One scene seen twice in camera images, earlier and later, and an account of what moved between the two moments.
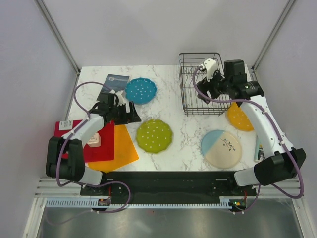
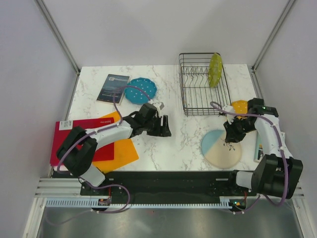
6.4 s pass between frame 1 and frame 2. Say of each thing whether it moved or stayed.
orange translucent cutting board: stayed
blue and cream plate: stayed
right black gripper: moved
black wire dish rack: stayed
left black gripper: moved
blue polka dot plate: stayed
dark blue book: stayed
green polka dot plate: moved
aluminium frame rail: stayed
